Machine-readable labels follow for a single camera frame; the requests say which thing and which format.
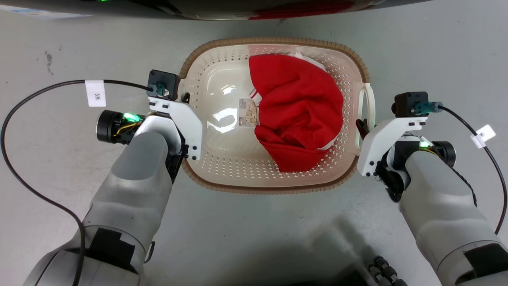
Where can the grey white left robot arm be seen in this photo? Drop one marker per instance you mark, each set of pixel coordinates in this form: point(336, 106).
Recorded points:
point(131, 186)

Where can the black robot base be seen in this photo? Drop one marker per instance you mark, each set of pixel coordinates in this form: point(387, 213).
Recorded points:
point(337, 280)

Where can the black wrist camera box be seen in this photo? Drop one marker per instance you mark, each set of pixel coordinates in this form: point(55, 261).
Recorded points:
point(163, 81)
point(408, 104)

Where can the red cloth inside washing machine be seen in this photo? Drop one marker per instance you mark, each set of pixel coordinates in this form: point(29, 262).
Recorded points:
point(301, 10)

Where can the white right camera mount bracket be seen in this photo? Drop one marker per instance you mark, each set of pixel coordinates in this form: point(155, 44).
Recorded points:
point(381, 143)

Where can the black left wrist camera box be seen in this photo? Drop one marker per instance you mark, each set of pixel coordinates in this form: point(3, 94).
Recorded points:
point(163, 81)

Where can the cream laundry basket brown rim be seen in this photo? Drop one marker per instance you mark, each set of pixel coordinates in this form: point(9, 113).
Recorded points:
point(226, 167)

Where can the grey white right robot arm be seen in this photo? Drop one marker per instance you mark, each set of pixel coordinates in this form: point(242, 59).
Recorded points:
point(440, 198)

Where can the red garment white trim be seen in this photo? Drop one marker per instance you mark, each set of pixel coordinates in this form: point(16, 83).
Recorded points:
point(297, 107)

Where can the white left camera mount bracket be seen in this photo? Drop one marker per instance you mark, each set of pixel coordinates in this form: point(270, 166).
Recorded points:
point(186, 119)

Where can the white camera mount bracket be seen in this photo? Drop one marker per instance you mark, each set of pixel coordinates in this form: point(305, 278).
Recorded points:
point(381, 143)
point(186, 119)

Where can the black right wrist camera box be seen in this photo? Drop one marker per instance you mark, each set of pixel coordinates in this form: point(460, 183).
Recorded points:
point(408, 104)

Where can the pale printed floor sheet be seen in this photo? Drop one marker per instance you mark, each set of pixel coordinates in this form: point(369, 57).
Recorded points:
point(39, 14)

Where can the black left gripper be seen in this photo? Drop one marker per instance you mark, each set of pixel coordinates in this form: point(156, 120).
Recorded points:
point(177, 161)

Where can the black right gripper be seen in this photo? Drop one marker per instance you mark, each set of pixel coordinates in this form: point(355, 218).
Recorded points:
point(391, 178)

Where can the paper sticker inside basket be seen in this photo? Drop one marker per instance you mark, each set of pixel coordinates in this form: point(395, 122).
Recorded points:
point(248, 113)

